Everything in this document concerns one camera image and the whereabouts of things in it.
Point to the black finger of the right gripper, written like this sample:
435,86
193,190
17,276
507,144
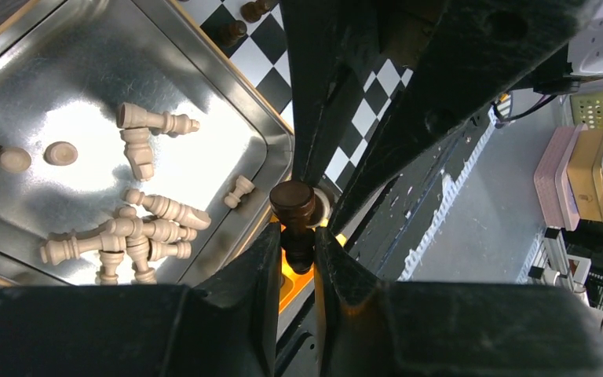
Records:
333,47
478,50

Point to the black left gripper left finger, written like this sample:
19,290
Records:
225,326

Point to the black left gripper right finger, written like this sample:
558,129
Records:
373,327

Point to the dark rook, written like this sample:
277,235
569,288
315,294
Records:
293,203

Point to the gold tin box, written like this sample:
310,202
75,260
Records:
110,95

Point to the dark chess piece on board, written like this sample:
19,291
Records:
253,11

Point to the dark pawn on board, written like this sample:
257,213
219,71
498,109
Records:
229,34

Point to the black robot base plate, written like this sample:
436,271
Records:
390,238

